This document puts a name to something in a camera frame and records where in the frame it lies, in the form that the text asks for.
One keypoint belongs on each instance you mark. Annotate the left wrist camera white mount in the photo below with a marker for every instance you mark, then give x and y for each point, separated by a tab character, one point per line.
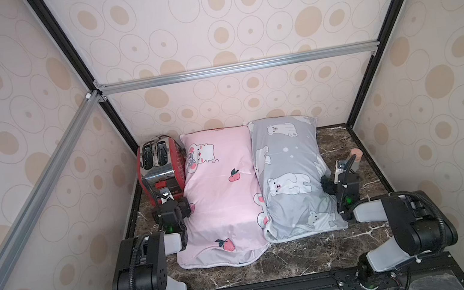
165	195

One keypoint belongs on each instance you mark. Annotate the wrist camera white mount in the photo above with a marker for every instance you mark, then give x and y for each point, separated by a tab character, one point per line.
165	195
341	169

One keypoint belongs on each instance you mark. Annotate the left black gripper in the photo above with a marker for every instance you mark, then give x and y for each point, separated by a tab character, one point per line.
168	203

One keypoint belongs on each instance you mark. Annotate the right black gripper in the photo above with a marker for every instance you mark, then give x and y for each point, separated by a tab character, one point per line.
344	177

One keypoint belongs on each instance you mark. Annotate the left diagonal aluminium rail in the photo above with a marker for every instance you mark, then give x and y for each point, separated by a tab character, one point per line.
20	231

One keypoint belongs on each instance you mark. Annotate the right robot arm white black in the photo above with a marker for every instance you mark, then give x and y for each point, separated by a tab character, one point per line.
419	228

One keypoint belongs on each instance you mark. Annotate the horizontal aluminium frame rail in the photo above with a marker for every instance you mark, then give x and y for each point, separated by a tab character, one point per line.
251	65

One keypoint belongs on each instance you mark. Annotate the grey polar bear pillow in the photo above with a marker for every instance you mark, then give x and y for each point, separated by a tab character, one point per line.
289	168

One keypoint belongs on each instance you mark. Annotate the pink cartoon pillow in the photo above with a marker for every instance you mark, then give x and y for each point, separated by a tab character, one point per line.
227	218

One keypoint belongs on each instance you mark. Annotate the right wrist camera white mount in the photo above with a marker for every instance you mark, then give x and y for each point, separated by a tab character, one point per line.
341	169

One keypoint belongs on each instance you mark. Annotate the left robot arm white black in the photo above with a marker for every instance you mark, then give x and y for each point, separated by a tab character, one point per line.
142	261

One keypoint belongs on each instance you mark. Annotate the red and chrome toaster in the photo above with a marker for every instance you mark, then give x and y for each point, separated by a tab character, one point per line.
161	164

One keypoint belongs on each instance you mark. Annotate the small bottle with cork lid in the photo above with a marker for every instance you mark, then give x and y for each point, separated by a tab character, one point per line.
355	157

